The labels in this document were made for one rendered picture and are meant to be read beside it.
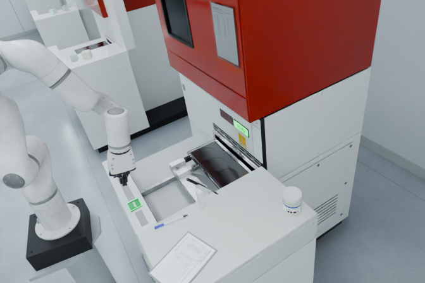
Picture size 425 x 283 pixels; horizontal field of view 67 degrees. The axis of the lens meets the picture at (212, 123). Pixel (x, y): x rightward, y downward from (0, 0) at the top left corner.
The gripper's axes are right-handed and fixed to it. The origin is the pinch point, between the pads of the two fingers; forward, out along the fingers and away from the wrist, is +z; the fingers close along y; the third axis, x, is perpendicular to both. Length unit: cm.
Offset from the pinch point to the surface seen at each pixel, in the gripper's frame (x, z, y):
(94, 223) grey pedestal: -15.7, 32.9, 12.2
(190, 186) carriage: -2.9, 17.3, -31.9
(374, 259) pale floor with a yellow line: 43, 84, -140
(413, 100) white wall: -1, 6, -212
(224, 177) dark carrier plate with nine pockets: 4.5, 12.2, -47.0
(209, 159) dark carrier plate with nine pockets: -12, 12, -47
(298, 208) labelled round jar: 46, 0, -53
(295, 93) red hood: 15, -31, -73
